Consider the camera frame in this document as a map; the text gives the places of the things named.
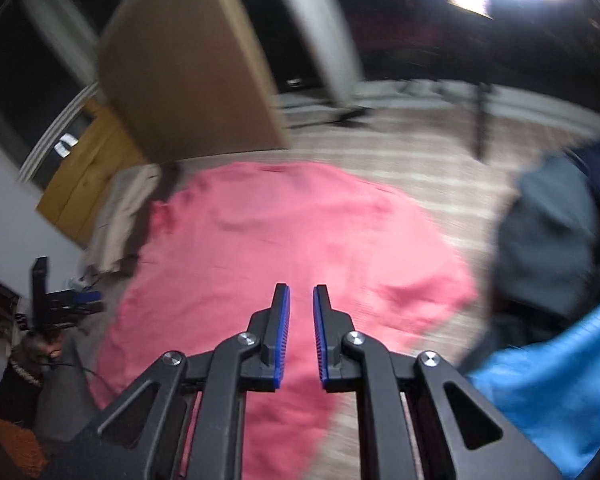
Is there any pink dress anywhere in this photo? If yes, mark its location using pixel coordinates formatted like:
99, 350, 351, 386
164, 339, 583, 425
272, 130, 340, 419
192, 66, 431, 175
89, 162, 478, 480

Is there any person's left hand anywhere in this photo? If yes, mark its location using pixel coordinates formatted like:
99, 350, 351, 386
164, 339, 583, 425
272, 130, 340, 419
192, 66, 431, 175
22, 331, 65, 363

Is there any brown fleece garment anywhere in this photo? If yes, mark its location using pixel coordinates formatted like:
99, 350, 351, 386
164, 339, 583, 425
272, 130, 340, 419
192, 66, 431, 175
125, 160, 186, 276

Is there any grey garment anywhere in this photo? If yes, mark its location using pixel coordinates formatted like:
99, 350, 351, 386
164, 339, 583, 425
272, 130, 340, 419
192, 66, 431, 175
497, 152, 600, 321

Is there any orange cloth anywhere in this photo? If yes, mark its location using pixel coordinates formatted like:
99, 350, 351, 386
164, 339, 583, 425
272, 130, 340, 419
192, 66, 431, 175
0, 410, 48, 480

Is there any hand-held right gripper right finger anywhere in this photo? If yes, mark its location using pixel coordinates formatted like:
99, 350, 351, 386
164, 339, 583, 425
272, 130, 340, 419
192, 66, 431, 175
312, 284, 563, 480

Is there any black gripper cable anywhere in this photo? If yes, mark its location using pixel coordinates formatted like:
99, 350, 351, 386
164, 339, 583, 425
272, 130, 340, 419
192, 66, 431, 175
45, 355, 126, 401

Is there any black tripod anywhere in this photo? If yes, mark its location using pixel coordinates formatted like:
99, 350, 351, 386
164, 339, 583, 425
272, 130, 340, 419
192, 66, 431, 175
472, 82, 496, 158

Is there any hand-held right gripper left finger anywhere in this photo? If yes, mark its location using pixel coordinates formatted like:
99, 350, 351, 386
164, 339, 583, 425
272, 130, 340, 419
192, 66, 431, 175
40, 282, 292, 480

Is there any blue garment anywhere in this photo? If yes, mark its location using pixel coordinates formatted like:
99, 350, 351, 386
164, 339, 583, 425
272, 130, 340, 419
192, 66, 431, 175
467, 290, 600, 480

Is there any light wooden wardrobe panel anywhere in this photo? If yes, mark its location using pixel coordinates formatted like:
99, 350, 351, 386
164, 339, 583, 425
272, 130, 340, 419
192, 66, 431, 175
97, 0, 293, 166

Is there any cream knit sweater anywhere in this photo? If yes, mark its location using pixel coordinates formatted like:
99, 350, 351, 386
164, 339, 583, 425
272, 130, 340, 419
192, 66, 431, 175
82, 165, 161, 276

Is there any white window frame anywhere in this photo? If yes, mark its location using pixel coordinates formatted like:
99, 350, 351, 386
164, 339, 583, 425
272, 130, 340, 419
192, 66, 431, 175
265, 0, 366, 106

